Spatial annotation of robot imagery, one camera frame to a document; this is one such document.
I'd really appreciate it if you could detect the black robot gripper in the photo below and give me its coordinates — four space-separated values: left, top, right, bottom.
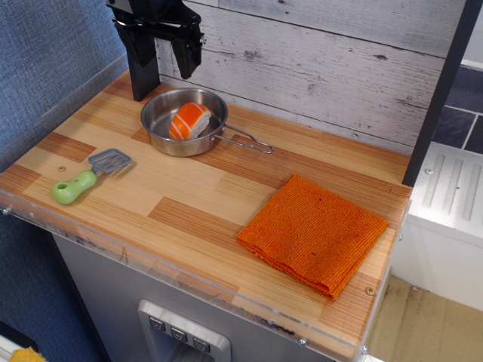
106 0 205 79

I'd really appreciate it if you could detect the silver dispenser panel with buttons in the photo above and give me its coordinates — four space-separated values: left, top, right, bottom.
138 299 232 361

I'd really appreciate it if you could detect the dark grey right post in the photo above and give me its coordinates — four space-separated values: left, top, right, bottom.
402 0 482 187

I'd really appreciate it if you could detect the green handled grey toy spatula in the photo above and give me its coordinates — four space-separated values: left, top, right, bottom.
51 149 132 205

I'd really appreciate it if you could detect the dark grey post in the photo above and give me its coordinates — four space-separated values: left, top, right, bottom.
402 0 482 187
128 55 160 101

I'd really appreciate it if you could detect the yellow object at corner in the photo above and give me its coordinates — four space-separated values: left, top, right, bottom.
8 348 47 362

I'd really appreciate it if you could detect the stainless steel pot with handle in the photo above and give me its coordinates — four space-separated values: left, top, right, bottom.
140 87 274 157

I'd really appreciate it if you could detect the folded orange cloth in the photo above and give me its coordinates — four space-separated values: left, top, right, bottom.
237 175 388 300

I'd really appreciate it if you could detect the clear acrylic table edge guard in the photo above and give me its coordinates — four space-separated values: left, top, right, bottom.
1 185 411 361

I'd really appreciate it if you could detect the dark grey left post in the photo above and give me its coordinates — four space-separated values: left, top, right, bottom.
128 55 160 101

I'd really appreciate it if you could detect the orange white toy half bun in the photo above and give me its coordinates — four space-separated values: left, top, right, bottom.
168 102 212 140

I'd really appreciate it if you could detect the white grooved side cabinet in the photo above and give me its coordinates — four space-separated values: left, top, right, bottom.
392 143 482 309

